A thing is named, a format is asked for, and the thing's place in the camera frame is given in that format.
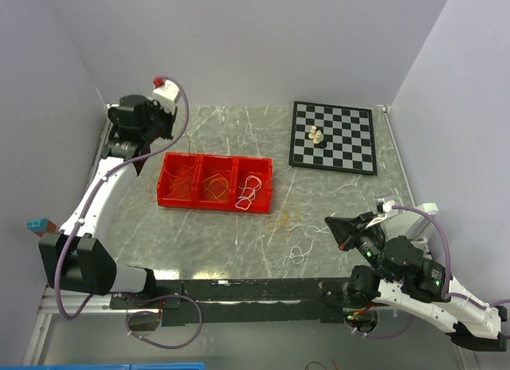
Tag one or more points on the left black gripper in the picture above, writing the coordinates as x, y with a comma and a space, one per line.
155, 107

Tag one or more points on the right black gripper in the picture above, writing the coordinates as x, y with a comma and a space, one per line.
346, 230

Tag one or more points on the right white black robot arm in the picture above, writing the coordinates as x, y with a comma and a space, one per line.
399, 274

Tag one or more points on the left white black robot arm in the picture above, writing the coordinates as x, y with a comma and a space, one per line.
74, 257

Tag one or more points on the white grey stand device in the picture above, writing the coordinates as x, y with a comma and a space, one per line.
415, 227

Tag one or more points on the red three-compartment tray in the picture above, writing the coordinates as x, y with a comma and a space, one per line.
216, 182

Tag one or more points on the cream chess piece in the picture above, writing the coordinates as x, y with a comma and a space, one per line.
312, 133
317, 138

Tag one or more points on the black grey chessboard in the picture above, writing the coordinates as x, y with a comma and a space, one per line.
349, 133

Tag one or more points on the blue brown toy block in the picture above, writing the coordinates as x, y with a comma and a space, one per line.
40, 226

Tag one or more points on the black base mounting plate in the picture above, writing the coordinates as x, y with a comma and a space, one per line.
323, 299

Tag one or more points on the blue plastic bin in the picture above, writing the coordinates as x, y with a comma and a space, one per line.
165, 366

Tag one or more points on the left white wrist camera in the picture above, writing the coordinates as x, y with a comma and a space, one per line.
165, 91

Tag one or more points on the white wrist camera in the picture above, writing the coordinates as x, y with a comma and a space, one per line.
385, 209
165, 91

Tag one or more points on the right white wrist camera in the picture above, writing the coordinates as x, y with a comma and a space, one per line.
385, 209

